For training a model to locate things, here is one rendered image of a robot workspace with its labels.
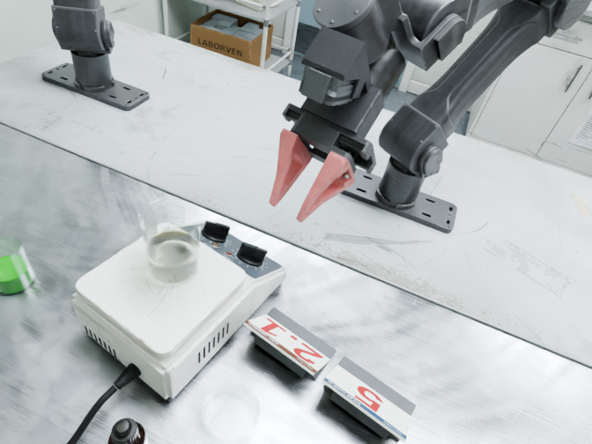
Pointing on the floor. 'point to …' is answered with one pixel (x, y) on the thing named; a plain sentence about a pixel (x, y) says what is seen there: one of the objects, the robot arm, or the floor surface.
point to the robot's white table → (516, 306)
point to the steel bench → (559, 406)
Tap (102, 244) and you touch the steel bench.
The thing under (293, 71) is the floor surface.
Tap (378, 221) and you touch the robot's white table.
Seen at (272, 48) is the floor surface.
